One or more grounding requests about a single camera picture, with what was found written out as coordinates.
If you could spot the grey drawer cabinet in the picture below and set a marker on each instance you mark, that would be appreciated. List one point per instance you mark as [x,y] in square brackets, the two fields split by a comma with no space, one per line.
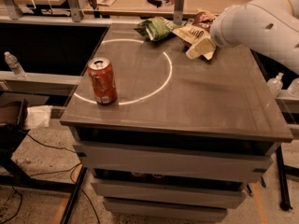
[184,137]

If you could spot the orange soda can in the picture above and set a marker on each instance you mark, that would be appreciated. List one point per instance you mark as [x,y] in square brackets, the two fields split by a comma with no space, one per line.
[101,75]

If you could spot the clear bottle right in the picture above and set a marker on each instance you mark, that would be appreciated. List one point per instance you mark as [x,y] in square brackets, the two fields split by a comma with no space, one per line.
[275,84]

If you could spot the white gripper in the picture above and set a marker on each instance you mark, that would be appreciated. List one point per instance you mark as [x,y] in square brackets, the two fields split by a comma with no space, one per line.
[224,32]

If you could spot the green jalapeno chip bag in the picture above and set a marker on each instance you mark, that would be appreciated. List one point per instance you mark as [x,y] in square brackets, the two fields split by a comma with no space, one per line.
[155,29]

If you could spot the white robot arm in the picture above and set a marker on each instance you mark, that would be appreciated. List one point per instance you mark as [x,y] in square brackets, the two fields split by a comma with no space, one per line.
[269,27]

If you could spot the clear plastic water bottle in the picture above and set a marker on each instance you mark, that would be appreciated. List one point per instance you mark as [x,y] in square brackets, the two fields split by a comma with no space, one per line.
[14,65]

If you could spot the white paper on left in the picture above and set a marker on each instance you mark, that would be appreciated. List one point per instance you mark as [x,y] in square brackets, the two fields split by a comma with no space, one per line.
[106,3]

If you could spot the brown and yellow chip bag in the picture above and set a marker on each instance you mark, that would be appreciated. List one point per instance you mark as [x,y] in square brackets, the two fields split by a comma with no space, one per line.
[199,28]

